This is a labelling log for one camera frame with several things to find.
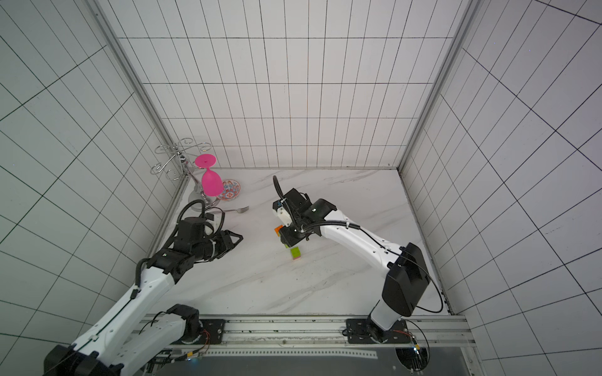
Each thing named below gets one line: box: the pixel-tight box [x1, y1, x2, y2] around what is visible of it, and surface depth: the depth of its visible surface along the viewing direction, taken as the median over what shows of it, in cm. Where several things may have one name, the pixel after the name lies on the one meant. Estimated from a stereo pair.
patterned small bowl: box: [216, 179, 242, 202], surface depth 111 cm
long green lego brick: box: [290, 245, 302, 260], surface depth 87 cm
